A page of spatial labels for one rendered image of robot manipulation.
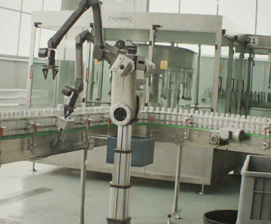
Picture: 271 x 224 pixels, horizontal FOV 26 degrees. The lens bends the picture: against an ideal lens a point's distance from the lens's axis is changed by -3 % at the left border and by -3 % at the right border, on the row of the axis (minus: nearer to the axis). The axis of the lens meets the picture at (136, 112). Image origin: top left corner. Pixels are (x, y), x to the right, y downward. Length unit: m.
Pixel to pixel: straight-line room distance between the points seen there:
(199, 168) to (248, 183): 5.57
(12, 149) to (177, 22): 4.35
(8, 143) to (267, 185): 2.14
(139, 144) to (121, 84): 0.89
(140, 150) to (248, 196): 2.64
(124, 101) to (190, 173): 3.89
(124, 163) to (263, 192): 2.03
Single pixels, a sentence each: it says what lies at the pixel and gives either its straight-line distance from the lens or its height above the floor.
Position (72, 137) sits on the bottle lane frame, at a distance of 4.89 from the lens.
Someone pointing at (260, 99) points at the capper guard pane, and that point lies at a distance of 9.62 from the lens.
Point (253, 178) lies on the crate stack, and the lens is 2.34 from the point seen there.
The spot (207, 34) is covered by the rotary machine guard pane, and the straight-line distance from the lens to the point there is 7.88.
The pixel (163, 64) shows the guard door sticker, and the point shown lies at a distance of 8.00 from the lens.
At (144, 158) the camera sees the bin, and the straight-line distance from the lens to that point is 4.97.
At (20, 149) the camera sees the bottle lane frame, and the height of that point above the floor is 0.91.
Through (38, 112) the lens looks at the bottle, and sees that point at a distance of 4.42.
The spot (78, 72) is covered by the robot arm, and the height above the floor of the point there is 1.45.
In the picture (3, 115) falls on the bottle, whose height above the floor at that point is 1.14.
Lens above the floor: 1.43
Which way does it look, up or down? 3 degrees down
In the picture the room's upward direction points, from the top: 4 degrees clockwise
